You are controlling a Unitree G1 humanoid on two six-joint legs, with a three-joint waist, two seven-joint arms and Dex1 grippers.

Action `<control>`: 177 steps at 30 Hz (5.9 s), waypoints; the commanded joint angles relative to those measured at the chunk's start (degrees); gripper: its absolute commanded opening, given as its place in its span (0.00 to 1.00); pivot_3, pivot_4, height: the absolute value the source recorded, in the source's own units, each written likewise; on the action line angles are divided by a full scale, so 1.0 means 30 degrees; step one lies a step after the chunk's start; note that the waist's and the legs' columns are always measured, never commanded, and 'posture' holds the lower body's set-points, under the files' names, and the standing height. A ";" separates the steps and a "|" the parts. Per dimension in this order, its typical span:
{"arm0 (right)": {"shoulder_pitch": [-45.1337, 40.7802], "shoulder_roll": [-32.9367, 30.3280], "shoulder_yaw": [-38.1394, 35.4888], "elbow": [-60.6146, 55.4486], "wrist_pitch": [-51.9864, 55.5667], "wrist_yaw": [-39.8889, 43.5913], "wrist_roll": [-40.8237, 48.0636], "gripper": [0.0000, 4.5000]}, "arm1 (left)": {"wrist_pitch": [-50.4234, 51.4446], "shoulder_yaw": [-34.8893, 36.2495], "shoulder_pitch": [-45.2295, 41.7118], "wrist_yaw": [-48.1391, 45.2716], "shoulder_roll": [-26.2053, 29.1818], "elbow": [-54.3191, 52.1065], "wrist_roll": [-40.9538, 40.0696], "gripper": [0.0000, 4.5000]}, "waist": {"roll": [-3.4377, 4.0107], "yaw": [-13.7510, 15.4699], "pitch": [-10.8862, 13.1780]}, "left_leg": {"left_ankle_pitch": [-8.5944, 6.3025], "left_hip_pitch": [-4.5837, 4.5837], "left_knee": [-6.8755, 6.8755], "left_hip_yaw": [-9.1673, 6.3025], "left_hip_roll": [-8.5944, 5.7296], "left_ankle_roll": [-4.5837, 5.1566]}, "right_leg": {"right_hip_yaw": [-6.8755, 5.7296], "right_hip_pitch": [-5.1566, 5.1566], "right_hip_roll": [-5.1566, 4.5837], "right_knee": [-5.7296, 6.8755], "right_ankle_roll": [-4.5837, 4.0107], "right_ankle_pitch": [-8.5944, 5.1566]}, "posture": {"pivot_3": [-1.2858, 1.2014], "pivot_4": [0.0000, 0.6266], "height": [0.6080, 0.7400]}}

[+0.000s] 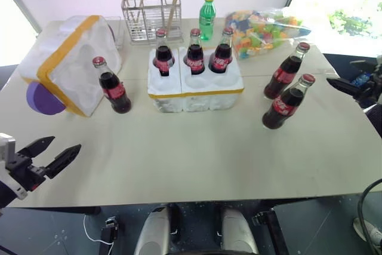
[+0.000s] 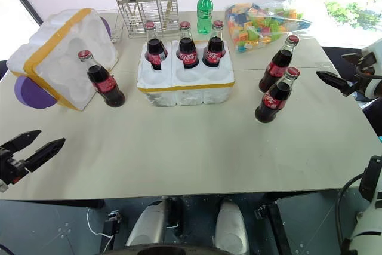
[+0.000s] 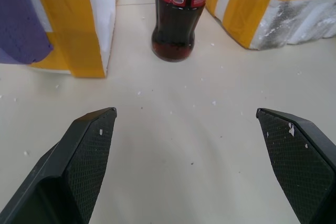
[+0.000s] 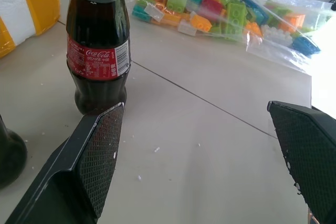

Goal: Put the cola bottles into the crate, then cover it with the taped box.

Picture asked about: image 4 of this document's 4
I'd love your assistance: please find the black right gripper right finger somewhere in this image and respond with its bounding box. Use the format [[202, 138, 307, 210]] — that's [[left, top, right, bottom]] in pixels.
[[267, 100, 336, 224]]

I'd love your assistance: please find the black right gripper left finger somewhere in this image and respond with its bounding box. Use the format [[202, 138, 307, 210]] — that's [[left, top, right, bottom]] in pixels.
[[4, 102, 125, 224]]

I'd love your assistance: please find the glass cola bottle red label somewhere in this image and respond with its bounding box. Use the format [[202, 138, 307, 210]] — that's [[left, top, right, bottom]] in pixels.
[[66, 0, 131, 116]]

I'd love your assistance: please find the white foam box yellow tape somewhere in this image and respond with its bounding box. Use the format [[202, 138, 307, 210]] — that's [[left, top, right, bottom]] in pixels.
[[0, 0, 61, 59]]

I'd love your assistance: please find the dark glass bottle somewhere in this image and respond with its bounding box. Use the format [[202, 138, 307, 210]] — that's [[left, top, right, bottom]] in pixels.
[[0, 114, 28, 189]]

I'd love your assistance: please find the clear bag of building bricks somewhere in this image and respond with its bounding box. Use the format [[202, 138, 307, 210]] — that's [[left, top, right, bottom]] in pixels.
[[131, 0, 333, 74]]

